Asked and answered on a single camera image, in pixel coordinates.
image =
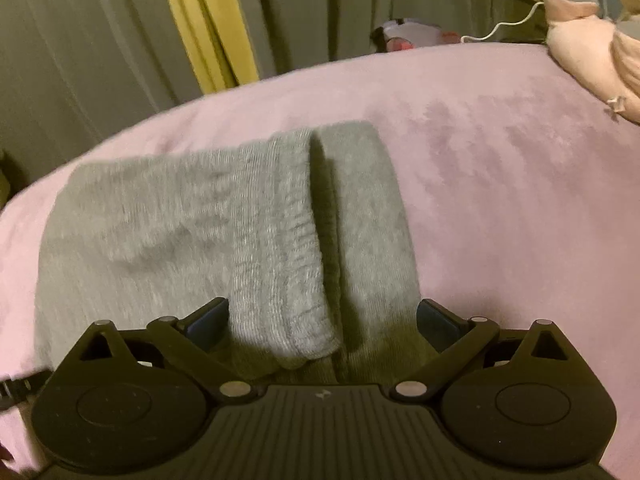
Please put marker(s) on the pink fleece blanket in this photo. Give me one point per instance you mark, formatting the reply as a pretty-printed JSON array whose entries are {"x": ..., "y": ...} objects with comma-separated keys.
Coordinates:
[{"x": 521, "y": 191}]

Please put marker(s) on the grey knit pants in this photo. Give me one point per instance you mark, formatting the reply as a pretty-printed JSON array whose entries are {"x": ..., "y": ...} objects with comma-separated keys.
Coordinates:
[{"x": 305, "y": 234}]

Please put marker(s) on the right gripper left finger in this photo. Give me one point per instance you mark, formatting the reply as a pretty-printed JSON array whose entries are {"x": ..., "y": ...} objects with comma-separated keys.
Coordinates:
[{"x": 185, "y": 345}]

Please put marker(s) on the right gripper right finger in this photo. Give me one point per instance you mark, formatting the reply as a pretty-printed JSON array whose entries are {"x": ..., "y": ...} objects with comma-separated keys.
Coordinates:
[{"x": 458, "y": 343}]

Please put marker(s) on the pink plush toy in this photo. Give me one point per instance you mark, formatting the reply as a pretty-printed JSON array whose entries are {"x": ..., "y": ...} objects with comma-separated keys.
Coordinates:
[{"x": 603, "y": 56}]

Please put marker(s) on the grey-green curtain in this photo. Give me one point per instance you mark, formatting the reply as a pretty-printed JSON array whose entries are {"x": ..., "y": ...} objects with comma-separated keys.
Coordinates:
[{"x": 75, "y": 71}]

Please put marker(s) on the red and white object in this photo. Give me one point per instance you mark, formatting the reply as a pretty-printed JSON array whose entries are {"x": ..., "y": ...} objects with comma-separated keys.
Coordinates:
[{"x": 402, "y": 34}]

